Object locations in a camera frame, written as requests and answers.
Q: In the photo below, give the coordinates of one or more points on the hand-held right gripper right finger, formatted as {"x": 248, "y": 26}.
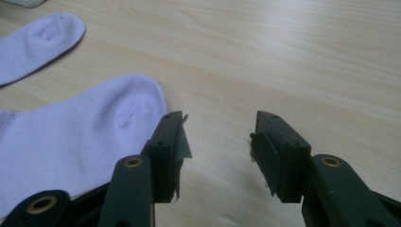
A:
{"x": 283, "y": 160}

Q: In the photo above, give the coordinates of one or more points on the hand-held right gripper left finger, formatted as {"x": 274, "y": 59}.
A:
{"x": 162, "y": 157}

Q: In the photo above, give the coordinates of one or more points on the white sock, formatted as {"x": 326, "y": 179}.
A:
{"x": 34, "y": 47}
{"x": 72, "y": 138}

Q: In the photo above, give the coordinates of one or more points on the long white box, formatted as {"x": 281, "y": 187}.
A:
{"x": 22, "y": 2}

